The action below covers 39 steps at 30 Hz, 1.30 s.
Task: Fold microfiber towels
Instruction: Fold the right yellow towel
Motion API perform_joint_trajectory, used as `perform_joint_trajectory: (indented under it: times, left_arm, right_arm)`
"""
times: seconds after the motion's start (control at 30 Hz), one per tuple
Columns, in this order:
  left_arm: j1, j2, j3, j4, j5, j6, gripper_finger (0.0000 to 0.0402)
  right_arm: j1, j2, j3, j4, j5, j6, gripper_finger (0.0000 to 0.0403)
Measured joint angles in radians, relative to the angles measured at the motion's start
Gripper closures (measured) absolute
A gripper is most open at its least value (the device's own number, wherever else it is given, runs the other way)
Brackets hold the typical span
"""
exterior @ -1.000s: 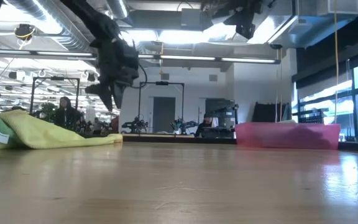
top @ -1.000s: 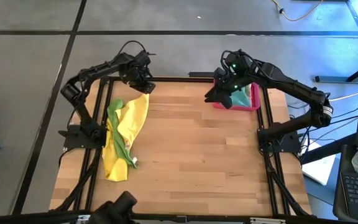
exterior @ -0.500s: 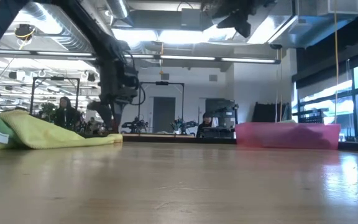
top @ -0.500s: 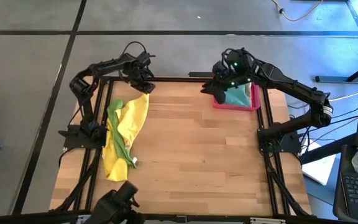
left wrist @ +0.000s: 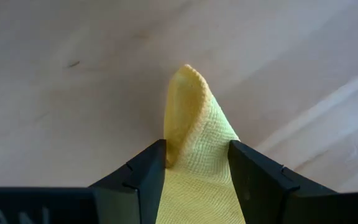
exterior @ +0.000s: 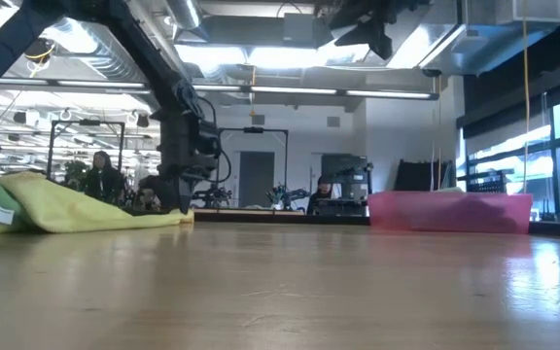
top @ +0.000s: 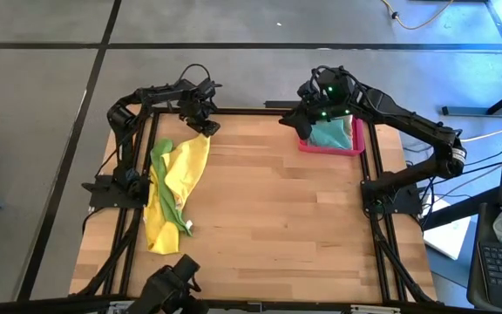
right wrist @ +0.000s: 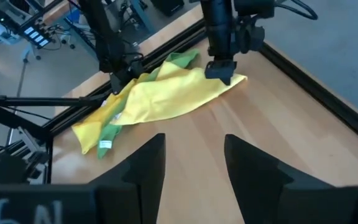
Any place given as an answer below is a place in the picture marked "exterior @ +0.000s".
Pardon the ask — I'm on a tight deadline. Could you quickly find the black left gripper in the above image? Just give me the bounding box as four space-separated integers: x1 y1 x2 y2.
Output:
157 116 216 214

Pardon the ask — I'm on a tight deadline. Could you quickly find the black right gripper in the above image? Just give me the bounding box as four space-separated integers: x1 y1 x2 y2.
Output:
314 0 430 62

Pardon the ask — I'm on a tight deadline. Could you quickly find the yellow microfiber towel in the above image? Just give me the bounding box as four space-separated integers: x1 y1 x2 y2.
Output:
0 170 196 233

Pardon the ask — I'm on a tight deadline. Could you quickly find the person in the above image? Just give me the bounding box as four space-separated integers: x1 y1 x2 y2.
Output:
306 174 335 216
136 174 165 211
84 150 126 204

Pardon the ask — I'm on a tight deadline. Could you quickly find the grey door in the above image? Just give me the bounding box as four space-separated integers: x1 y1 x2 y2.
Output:
238 150 276 195

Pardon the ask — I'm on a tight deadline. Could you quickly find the grey ceiling box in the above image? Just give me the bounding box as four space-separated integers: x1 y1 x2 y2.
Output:
282 13 316 48

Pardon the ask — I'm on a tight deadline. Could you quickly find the background wooden table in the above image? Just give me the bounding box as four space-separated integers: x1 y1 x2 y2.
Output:
192 207 306 217

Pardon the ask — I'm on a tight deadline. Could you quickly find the long ceiling light bar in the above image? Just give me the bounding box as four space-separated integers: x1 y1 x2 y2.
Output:
0 77 440 102

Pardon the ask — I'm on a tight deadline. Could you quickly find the potted plant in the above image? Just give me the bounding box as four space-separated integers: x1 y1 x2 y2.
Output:
62 159 90 191

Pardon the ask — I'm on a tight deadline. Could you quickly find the dark equipment cabinet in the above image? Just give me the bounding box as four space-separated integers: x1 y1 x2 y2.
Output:
321 154 374 216

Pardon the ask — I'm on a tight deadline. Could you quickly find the black panel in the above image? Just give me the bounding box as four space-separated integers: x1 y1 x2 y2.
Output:
394 159 456 192

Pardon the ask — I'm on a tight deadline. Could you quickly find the pink plastic bin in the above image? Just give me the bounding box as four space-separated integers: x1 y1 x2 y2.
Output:
367 190 534 235

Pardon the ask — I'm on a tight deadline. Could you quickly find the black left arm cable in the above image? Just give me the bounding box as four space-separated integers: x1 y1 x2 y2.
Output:
200 96 233 185

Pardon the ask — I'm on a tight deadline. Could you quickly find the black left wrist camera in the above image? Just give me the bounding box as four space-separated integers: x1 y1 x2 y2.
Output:
195 120 223 158

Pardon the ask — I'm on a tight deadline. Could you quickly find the black rig frame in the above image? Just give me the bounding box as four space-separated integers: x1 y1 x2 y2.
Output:
216 126 290 195
46 119 126 184

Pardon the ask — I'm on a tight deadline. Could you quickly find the black aluminium table frame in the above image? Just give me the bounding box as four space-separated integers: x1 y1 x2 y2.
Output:
187 212 560 240

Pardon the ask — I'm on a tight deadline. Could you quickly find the yellow hanging cable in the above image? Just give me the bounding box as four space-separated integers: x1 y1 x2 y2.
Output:
521 0 532 194

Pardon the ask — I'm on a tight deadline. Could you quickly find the silver ventilation duct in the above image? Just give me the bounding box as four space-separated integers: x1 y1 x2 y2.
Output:
165 0 203 30

